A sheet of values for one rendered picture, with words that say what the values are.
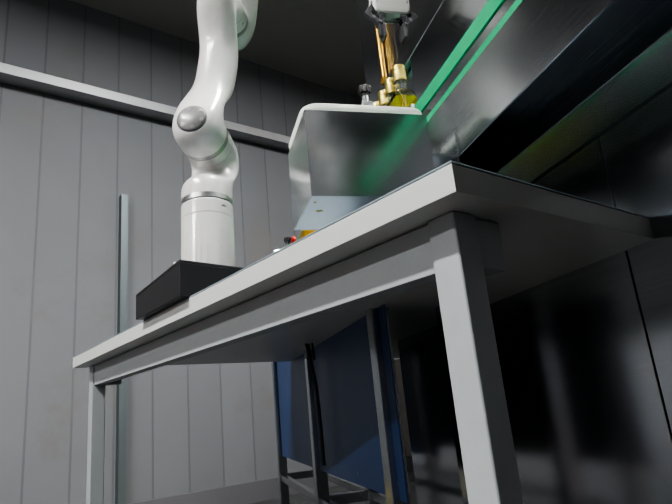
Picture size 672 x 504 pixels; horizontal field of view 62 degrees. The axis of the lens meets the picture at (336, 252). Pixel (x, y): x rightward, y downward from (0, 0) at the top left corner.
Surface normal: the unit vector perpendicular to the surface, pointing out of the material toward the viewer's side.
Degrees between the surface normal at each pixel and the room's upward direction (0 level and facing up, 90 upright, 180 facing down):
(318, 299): 90
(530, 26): 90
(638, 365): 90
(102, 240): 90
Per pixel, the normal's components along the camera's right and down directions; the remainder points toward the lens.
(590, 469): -0.97, 0.02
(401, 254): -0.80, -0.09
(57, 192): 0.60, -0.27
